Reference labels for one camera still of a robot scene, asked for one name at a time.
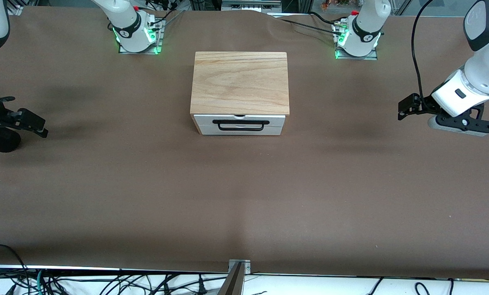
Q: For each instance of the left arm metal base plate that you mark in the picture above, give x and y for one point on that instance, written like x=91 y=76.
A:
x=371 y=57

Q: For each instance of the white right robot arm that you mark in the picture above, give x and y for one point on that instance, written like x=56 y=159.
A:
x=134 y=43

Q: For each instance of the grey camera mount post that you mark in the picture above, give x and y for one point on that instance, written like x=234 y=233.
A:
x=236 y=282

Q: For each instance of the aluminium frame profile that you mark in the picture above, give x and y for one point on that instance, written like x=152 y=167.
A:
x=15 y=7

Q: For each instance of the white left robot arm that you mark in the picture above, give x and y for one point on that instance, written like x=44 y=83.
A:
x=486 y=69

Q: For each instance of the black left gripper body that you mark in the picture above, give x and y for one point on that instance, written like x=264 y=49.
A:
x=425 y=105

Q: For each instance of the wooden drawer cabinet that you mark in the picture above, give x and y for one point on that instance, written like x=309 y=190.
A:
x=240 y=82

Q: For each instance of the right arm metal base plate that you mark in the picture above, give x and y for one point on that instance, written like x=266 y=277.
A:
x=123 y=51

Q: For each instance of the white socket strip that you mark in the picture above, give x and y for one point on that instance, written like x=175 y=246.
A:
x=248 y=7

